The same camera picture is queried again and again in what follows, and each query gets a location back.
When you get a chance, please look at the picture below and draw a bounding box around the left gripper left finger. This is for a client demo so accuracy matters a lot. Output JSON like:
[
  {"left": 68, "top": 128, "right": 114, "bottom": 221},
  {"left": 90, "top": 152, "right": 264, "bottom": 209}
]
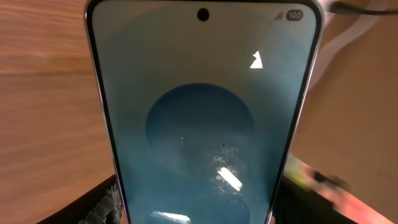
[{"left": 39, "top": 175, "right": 124, "bottom": 224}]

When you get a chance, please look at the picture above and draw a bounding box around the Galaxy S25 smartphone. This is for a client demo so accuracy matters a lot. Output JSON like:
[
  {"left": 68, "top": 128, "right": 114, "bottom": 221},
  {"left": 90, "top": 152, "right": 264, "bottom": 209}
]
[{"left": 84, "top": 0, "right": 323, "bottom": 224}]

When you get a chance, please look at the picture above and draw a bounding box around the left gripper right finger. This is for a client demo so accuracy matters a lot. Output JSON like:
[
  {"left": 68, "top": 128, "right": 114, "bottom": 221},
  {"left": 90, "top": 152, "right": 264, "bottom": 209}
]
[{"left": 273, "top": 177, "right": 356, "bottom": 224}]

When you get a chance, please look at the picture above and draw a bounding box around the black USB charging cable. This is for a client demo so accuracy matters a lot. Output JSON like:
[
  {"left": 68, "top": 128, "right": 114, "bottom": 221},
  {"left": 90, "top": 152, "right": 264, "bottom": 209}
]
[{"left": 328, "top": 1, "right": 398, "bottom": 16}]

